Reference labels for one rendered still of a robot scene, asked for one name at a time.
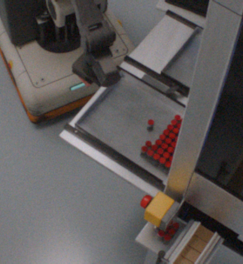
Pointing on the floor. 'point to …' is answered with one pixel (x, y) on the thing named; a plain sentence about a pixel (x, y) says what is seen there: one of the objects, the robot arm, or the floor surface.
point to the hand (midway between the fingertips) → (88, 83)
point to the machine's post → (203, 94)
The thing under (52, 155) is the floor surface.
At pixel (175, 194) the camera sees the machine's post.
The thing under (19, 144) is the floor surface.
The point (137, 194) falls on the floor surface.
